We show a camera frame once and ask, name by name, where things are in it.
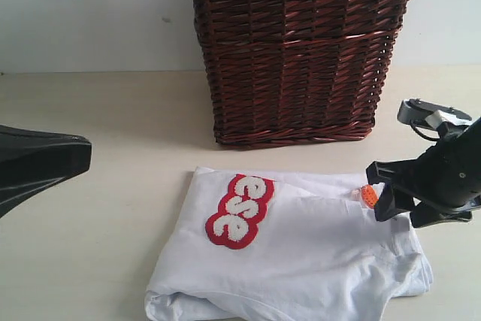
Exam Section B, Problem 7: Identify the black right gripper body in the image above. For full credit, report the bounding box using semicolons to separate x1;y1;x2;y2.
409;120;480;214

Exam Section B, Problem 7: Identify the white t-shirt red lettering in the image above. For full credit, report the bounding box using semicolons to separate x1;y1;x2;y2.
144;167;433;320

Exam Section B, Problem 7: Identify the brown wicker basket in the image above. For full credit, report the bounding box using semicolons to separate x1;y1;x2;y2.
192;0;409;148

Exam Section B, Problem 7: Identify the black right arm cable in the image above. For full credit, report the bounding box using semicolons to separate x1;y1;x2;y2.
411;120;448;142

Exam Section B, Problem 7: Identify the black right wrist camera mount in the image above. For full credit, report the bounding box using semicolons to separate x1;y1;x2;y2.
397;98;473;130

